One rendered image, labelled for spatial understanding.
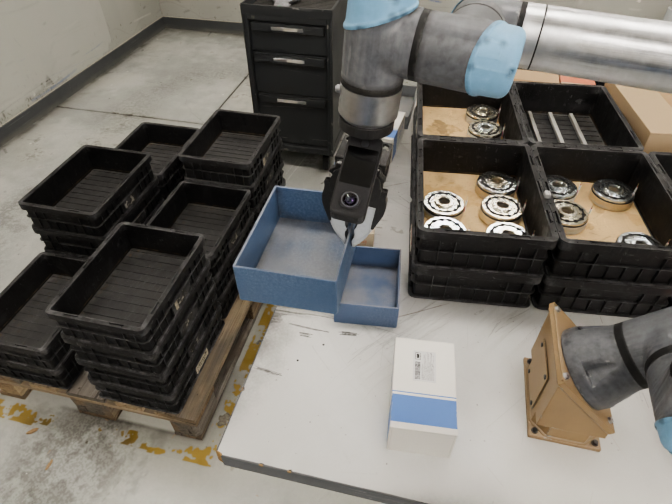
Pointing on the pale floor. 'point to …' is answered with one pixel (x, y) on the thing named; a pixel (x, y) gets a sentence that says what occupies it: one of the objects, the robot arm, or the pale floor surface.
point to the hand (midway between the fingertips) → (349, 241)
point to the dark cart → (297, 69)
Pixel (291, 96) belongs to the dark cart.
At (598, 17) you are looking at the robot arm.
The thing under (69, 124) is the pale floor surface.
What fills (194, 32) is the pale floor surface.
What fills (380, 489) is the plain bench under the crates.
